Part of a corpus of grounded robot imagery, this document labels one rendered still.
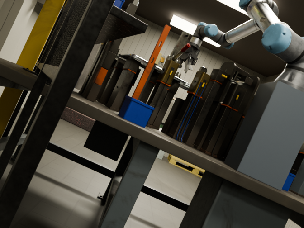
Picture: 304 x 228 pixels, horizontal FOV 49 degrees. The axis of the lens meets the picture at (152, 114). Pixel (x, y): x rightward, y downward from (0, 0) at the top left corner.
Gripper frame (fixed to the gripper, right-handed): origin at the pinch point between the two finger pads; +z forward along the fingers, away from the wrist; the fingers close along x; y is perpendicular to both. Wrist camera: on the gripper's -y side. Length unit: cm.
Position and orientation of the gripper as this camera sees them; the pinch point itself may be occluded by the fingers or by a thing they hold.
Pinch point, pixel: (177, 71)
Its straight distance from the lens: 215.5
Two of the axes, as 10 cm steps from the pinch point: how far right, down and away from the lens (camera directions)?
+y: 7.3, 4.0, 5.5
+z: -4.5, 8.9, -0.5
